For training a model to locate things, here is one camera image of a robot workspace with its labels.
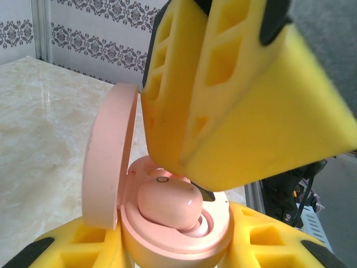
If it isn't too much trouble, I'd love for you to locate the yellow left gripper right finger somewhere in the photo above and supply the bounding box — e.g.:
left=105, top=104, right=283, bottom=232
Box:
left=224, top=201, right=350, bottom=268

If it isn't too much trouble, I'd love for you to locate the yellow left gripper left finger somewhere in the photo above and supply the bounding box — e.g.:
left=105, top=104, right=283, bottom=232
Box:
left=4, top=216, right=128, bottom=268

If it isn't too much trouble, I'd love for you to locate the pink earbud charging case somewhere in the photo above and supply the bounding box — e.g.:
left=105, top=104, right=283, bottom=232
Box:
left=83, top=82, right=235, bottom=268

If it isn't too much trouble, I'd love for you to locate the pink wireless earbud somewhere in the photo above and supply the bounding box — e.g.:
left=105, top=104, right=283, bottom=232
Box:
left=137, top=174, right=215, bottom=238

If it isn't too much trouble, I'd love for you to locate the white slotted cable duct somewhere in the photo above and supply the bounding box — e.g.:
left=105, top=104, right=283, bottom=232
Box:
left=302, top=205, right=335, bottom=252

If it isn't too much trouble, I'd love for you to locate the aluminium frame post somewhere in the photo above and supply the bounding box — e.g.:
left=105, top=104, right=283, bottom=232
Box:
left=30, top=0, right=54, bottom=64

